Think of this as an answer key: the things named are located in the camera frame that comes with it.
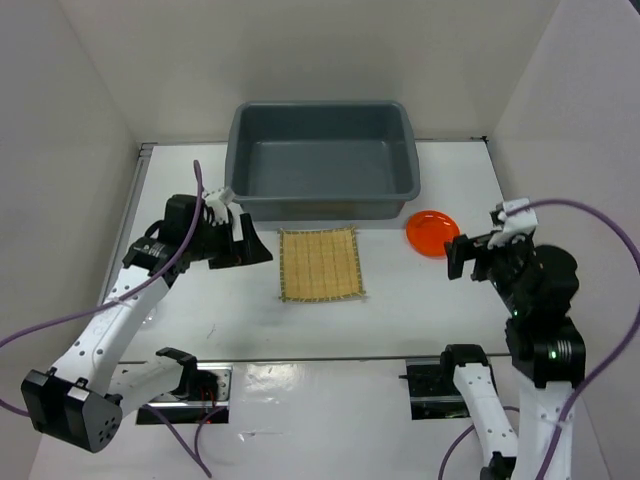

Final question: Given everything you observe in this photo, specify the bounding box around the clear plastic cup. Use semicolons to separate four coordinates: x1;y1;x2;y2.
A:
140;307;158;331

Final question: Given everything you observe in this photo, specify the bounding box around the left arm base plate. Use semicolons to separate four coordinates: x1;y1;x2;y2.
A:
148;362;233;425

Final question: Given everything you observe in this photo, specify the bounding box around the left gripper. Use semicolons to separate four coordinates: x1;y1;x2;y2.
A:
187;213;273;269

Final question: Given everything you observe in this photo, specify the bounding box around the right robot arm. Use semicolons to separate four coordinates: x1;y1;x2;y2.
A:
438;234;586;479

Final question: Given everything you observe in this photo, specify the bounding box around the grey plastic bin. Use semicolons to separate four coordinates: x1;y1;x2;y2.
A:
225;101;421;221

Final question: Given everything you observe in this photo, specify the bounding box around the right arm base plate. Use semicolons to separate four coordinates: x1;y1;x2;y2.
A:
399;357;470;420

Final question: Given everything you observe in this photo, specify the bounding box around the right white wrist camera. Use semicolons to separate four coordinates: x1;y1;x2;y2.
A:
488;198;538;249

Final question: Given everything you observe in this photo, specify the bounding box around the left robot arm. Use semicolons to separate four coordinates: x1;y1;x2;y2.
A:
21;188;273;453

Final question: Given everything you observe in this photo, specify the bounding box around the bamboo mat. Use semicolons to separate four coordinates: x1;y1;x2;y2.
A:
279;225;365;303

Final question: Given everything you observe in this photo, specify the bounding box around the orange plastic plate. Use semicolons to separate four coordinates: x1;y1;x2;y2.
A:
405;210;460;258

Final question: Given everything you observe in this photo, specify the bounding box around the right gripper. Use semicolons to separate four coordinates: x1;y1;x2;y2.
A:
443;224;531;310

